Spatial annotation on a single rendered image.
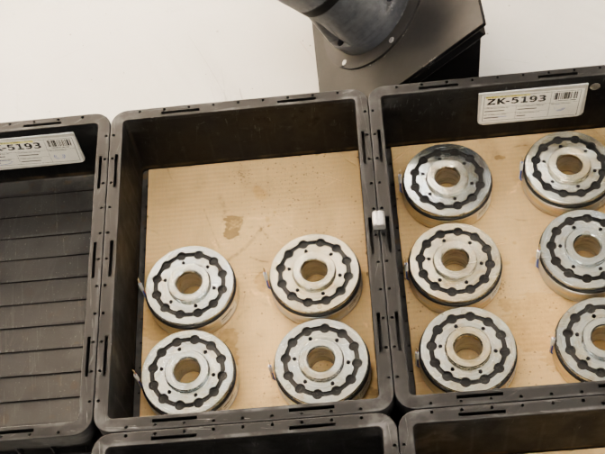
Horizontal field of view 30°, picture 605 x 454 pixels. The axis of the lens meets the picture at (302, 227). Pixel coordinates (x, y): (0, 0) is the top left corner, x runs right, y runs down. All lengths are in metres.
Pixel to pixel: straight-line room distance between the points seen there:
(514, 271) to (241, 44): 0.60
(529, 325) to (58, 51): 0.85
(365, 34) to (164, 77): 0.35
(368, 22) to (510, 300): 0.41
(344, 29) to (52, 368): 0.56
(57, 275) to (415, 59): 0.51
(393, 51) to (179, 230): 0.36
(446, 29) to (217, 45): 0.42
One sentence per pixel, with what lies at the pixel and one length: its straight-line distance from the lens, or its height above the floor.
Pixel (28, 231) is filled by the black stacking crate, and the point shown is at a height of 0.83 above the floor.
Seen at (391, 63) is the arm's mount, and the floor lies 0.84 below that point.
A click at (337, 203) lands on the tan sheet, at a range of 1.35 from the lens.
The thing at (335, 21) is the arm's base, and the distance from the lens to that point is 1.46.
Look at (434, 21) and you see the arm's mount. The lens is 1.42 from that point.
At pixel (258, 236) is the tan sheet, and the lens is 1.33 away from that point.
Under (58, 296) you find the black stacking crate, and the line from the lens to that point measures 1.35.
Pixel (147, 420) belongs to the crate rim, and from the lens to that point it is 1.14.
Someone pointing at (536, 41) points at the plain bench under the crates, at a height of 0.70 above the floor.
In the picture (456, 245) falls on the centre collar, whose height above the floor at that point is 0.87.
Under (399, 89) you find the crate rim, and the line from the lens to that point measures 1.31.
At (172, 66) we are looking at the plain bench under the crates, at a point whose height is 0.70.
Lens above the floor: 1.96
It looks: 58 degrees down
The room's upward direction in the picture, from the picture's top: 11 degrees counter-clockwise
